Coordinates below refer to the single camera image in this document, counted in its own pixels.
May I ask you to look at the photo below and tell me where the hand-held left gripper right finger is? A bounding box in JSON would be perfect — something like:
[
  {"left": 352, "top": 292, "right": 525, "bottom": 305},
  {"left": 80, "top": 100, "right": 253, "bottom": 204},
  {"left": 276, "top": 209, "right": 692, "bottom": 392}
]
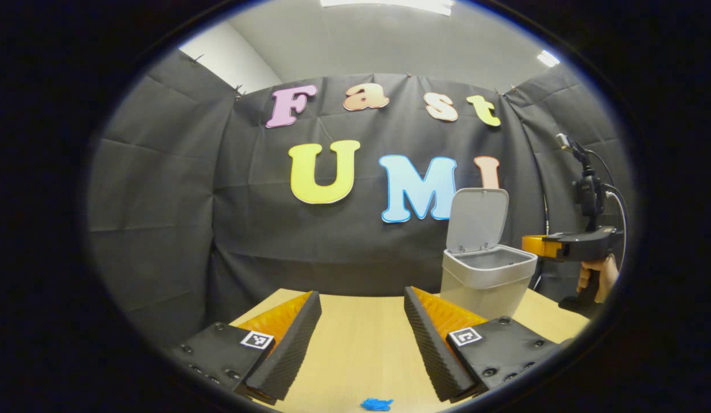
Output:
[{"left": 403, "top": 286, "right": 562, "bottom": 403}]

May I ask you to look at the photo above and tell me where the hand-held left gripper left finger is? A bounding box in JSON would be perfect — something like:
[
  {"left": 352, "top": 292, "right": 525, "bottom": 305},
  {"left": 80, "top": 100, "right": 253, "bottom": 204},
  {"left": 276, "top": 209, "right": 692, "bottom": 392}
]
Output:
[{"left": 167, "top": 290, "right": 323, "bottom": 405}]

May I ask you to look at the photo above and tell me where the grey desktop garbage bin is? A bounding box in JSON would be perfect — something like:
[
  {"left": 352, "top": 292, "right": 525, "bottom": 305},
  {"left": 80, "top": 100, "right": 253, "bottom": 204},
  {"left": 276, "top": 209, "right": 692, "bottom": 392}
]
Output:
[{"left": 440, "top": 188, "right": 538, "bottom": 321}]

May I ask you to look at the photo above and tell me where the wooden desktop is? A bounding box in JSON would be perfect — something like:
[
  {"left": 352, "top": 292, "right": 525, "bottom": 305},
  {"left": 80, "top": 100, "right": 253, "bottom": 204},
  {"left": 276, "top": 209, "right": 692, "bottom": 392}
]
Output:
[{"left": 229, "top": 287, "right": 591, "bottom": 413}]

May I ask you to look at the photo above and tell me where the black backdrop cloth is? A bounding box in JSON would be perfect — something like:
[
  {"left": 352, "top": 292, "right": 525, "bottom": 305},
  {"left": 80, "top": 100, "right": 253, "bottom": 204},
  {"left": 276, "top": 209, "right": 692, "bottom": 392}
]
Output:
[{"left": 86, "top": 49, "right": 637, "bottom": 350}]

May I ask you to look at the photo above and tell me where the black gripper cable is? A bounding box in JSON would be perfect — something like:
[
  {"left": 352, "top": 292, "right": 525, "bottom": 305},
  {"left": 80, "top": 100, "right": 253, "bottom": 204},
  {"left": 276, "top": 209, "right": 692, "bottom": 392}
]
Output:
[{"left": 588, "top": 149, "right": 630, "bottom": 270}]

